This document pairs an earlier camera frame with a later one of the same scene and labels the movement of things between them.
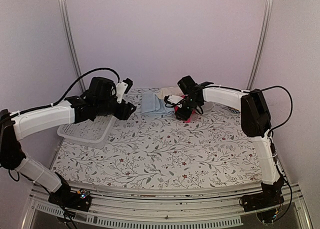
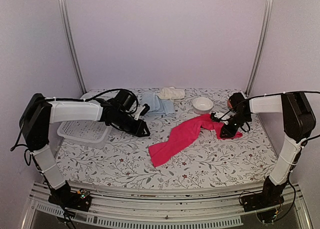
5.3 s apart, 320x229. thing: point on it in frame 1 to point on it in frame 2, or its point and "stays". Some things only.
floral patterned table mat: [143, 150] stays
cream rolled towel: [164, 92] stays
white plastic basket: [94, 132] stays
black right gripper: [184, 115] to [231, 133]
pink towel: [193, 112] to [181, 138]
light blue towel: [150, 103] stays
